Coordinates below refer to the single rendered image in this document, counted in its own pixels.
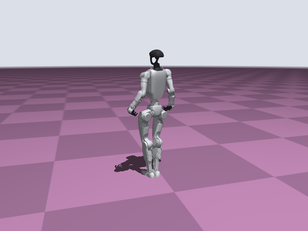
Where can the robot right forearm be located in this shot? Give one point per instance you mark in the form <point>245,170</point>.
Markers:
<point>171,100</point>

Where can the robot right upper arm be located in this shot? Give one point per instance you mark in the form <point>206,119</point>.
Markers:
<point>170,89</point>

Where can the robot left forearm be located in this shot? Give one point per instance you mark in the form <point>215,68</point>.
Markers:
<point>136,101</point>

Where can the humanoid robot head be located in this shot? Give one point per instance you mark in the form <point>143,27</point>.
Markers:
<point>156,54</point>

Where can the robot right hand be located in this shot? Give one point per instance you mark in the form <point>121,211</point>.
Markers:
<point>167,108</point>

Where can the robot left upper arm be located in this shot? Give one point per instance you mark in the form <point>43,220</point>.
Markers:
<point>144,80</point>

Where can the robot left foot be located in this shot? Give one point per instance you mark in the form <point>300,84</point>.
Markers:
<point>150,175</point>

